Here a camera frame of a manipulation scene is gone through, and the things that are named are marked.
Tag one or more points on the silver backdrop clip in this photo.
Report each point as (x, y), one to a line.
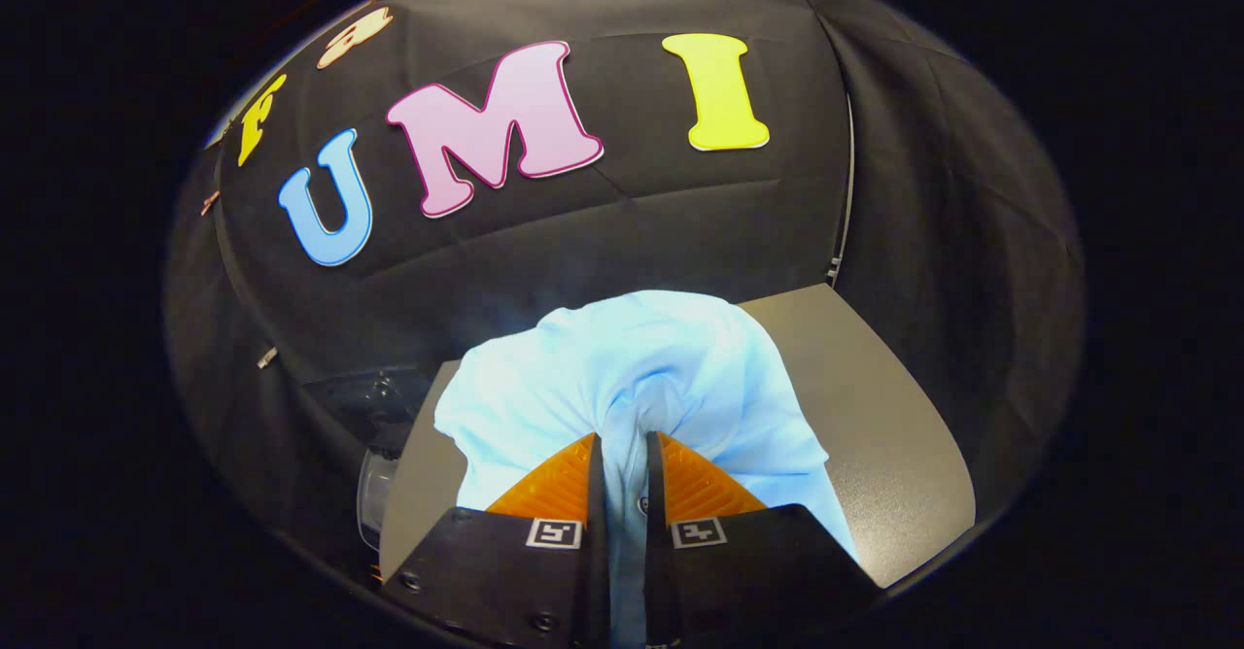
(266, 358)

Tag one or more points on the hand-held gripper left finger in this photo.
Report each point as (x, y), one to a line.
(595, 532)

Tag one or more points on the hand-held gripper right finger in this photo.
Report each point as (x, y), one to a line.
(657, 532)

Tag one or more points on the copper backdrop clip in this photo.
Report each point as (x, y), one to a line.
(209, 204)

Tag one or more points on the grey beige cabinet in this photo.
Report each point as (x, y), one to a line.
(875, 435)

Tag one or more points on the black backdrop cloth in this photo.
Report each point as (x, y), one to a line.
(632, 231)

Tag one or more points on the light blue shirt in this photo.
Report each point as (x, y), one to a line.
(632, 367)

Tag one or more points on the grey washing machine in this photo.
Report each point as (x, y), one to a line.
(374, 494)

